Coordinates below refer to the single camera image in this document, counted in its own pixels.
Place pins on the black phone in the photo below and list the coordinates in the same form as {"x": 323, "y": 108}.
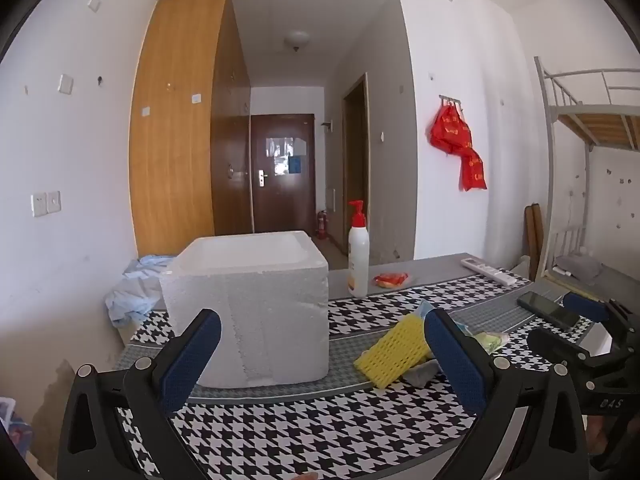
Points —
{"x": 547, "y": 308}

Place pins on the wooden planks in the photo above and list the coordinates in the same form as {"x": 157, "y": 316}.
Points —
{"x": 532, "y": 240}

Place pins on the dark brown door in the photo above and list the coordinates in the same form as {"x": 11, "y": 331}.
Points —
{"x": 300, "y": 200}

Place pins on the white red-pump lotion bottle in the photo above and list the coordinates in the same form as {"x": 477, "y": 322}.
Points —
{"x": 358, "y": 260}

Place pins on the red snack packet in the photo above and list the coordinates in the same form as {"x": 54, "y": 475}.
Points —
{"x": 392, "y": 280}

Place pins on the white wall socket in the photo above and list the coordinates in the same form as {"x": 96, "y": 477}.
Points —
{"x": 38, "y": 205}

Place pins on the brown side door frame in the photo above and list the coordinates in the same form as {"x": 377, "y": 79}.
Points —
{"x": 364, "y": 160}

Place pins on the metal bunk bed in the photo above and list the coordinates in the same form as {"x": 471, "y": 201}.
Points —
{"x": 600, "y": 125}

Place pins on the wooden wardrobe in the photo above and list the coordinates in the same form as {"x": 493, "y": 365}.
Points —
{"x": 175, "y": 135}

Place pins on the white wall switch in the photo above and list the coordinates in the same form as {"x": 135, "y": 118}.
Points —
{"x": 53, "y": 201}

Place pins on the white remote control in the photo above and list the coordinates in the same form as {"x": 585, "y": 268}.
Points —
{"x": 487, "y": 271}

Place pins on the round ceiling lamp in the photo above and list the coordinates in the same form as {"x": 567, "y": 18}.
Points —
{"x": 297, "y": 39}

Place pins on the metal wall hook rack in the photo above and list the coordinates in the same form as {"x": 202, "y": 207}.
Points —
{"x": 450, "y": 99}

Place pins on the grey sock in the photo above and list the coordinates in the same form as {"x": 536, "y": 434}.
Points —
{"x": 422, "y": 372}

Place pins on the grey pillow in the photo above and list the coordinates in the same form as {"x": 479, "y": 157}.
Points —
{"x": 577, "y": 266}

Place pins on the red fire extinguisher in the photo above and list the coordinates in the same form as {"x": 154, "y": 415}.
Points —
{"x": 321, "y": 225}

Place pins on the white foam box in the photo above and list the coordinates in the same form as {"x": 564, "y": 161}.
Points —
{"x": 260, "y": 310}

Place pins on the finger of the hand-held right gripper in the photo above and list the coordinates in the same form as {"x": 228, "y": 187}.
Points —
{"x": 585, "y": 306}
{"x": 555, "y": 342}

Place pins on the houndstooth tablecloth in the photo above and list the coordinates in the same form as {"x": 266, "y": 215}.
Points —
{"x": 310, "y": 435}

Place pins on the light blue bedding pile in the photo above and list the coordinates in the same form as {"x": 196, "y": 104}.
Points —
{"x": 132, "y": 295}

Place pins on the red plastic bag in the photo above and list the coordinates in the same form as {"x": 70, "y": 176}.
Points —
{"x": 474, "y": 172}
{"x": 450, "y": 130}

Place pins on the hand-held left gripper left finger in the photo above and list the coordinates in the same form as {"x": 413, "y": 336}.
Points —
{"x": 192, "y": 355}

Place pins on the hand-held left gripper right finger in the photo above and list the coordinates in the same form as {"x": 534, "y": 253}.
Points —
{"x": 452, "y": 365}

